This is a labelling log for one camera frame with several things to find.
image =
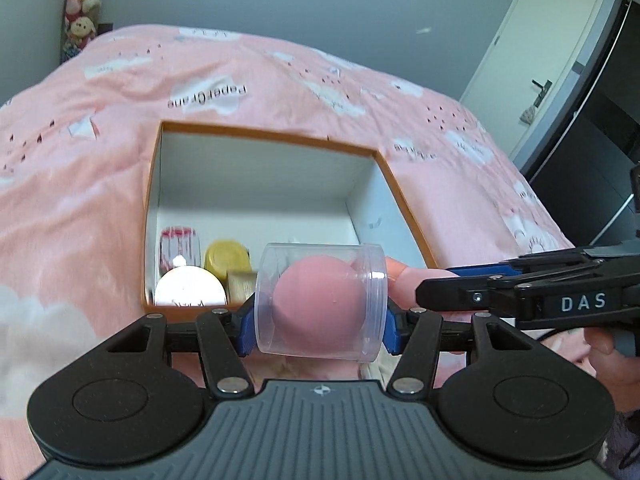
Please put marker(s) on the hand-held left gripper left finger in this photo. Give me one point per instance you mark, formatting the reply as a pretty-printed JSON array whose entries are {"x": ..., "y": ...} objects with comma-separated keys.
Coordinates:
[{"x": 246, "y": 331}]

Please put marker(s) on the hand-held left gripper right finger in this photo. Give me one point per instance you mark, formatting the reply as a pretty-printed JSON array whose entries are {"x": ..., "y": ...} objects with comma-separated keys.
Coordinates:
[{"x": 393, "y": 334}]

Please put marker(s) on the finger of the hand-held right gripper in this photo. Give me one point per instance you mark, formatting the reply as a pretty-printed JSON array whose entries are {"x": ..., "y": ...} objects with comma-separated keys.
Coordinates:
[
  {"x": 450, "y": 296},
  {"x": 480, "y": 270}
]

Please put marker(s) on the gold jewelry box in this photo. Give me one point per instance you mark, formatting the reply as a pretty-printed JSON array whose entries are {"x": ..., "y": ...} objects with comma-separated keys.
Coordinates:
[{"x": 242, "y": 287}]

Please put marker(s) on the clear plastic cylinder container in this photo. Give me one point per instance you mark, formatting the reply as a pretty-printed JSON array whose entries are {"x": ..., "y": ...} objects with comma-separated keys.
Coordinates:
[{"x": 320, "y": 305}]

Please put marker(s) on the pink makeup sponge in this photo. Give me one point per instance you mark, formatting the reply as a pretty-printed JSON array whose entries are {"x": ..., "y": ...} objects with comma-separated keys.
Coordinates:
[{"x": 320, "y": 300}]

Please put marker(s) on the orange cardboard box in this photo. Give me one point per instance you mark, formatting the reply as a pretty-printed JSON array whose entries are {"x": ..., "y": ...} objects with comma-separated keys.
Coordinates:
[{"x": 250, "y": 185}]

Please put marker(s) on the person's right hand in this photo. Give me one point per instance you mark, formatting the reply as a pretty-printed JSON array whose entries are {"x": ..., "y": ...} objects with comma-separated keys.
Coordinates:
[{"x": 617, "y": 375}]

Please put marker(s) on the peach rounded object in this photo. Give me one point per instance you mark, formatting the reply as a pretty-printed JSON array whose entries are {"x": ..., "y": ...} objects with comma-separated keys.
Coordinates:
[{"x": 417, "y": 275}]

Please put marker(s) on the white round compact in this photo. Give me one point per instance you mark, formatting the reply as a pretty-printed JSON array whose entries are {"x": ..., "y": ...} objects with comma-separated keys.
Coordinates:
[{"x": 190, "y": 287}]

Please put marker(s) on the yellow round jar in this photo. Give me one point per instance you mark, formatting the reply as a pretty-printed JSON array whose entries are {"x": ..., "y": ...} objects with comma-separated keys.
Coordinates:
[{"x": 227, "y": 260}]

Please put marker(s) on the red and white glass cup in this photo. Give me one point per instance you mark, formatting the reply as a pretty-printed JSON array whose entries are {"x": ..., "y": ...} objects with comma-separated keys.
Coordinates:
[{"x": 179, "y": 250}]

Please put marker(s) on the purple fuzzy cloth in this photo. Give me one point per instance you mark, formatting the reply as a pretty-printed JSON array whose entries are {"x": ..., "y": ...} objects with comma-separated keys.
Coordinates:
[{"x": 622, "y": 450}]

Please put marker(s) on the dark glass wardrobe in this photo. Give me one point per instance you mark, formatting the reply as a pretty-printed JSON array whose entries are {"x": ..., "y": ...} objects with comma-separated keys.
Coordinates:
[{"x": 600, "y": 135}]

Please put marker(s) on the pink printed bedsheet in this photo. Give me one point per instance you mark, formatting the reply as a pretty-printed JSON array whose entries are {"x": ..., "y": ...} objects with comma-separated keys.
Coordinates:
[{"x": 75, "y": 185}]

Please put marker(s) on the white door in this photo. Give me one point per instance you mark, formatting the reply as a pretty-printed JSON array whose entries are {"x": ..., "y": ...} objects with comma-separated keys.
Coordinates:
[{"x": 540, "y": 35}]

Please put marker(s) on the stack of plush toys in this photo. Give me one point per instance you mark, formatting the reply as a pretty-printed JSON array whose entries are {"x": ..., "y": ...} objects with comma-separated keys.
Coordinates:
[{"x": 82, "y": 5}]

